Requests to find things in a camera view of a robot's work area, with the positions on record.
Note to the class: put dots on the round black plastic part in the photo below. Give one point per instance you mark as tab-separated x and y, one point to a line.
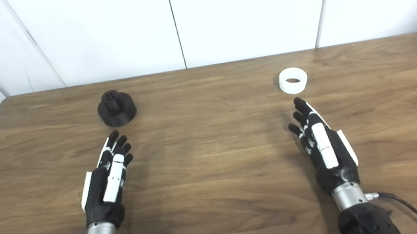
117	112

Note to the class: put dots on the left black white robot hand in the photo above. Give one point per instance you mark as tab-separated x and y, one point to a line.
98	194

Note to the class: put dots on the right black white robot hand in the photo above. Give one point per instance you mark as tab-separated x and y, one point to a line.
337	164

